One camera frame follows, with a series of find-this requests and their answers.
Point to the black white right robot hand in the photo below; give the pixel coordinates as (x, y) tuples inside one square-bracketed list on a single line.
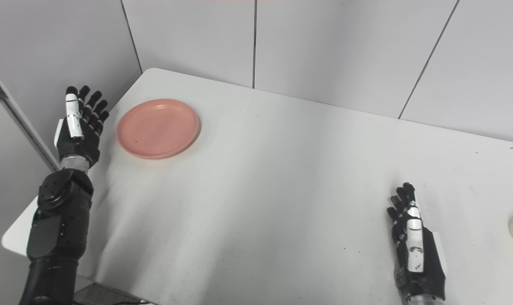
[(417, 254)]

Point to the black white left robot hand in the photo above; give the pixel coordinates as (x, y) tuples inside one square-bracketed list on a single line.
[(76, 140)]

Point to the pink round plate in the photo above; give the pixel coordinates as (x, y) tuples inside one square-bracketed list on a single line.
[(158, 129)]

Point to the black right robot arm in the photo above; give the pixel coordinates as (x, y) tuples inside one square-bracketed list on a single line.
[(426, 301)]

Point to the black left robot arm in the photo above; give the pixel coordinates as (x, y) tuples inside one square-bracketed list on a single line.
[(57, 224)]

